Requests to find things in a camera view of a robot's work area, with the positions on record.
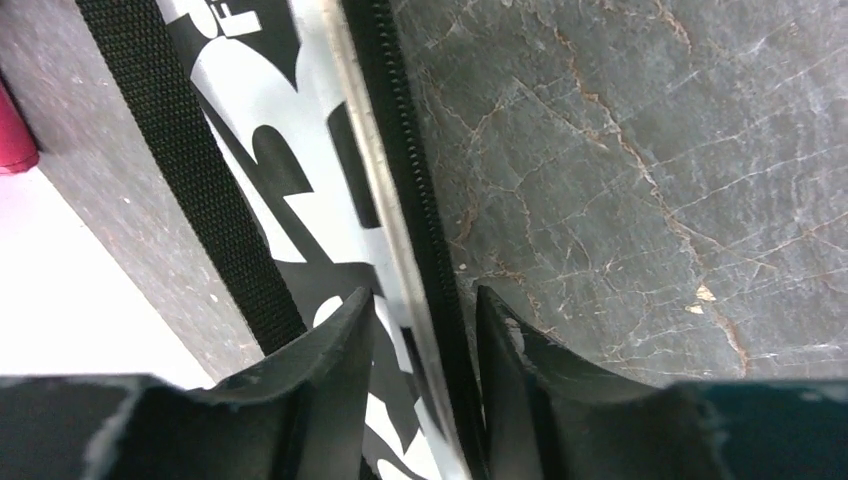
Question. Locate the black racket cover bag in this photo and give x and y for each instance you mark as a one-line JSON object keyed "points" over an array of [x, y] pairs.
{"points": [[287, 132]]}

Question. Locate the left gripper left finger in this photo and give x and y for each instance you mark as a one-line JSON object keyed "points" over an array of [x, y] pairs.
{"points": [[199, 424]]}

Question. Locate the pink camouflage bag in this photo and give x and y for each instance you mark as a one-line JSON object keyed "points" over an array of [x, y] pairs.
{"points": [[19, 152]]}

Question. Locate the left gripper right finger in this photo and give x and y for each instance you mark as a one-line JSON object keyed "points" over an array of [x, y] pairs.
{"points": [[551, 414]]}

